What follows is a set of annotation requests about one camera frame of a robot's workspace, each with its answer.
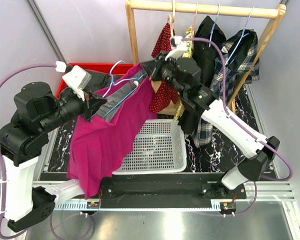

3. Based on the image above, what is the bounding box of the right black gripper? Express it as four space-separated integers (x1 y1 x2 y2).
140 50 186 98

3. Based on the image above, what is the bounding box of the red polka dot skirt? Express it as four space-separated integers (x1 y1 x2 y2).
148 22 179 113

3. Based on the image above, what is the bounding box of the light blue wire hanger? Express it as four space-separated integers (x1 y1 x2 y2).
97 60 147 122

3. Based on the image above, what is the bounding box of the lemon print skirt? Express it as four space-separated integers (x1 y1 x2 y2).
173 23 195 122

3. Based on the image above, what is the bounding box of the magenta skirt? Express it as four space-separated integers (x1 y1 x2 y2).
67 64 157 199

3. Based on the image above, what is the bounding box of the wooden hanger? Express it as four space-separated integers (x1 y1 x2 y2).
167 0 176 38

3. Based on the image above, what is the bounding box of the pink wire hanger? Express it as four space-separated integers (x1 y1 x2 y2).
191 2 199 31

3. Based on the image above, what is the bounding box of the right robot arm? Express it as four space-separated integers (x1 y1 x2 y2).
141 52 280 199

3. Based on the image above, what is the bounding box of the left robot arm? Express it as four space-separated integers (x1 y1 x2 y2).
0 82 107 233

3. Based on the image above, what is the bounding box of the black skirt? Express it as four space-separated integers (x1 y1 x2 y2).
179 16 226 135

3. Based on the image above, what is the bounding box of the plaid skirt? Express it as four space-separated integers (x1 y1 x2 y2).
191 28 261 147

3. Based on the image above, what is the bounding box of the blue hanger of plaid skirt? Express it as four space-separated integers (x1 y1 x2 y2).
225 6 255 66

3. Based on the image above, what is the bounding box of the dark grey garment in bin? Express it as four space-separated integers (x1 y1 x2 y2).
86 70 111 92

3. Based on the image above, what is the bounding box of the red plastic bin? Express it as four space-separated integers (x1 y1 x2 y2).
55 63 134 99

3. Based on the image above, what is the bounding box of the white plastic basket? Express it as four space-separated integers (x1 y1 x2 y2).
113 119 187 175

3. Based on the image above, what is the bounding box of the wooden clothes rack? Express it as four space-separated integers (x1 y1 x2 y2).
124 0 287 121

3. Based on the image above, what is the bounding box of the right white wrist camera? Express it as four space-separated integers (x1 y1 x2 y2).
165 35 187 61

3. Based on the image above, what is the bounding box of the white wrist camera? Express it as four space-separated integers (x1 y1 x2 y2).
55 61 91 101
165 35 187 61

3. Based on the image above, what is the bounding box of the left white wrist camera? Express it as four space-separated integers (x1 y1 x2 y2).
55 61 91 101

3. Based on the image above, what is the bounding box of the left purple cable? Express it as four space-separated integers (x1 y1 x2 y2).
0 62 94 239

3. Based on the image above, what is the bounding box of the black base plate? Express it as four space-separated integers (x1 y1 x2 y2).
89 173 258 212

